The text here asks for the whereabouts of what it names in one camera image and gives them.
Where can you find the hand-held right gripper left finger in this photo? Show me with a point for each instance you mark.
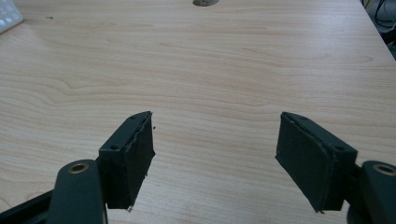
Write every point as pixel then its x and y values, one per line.
pixel 124 168

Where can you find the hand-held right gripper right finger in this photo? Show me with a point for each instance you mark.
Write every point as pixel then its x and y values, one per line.
pixel 314 158

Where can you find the clear plastic tray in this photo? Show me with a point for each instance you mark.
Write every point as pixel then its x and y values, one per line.
pixel 7 15

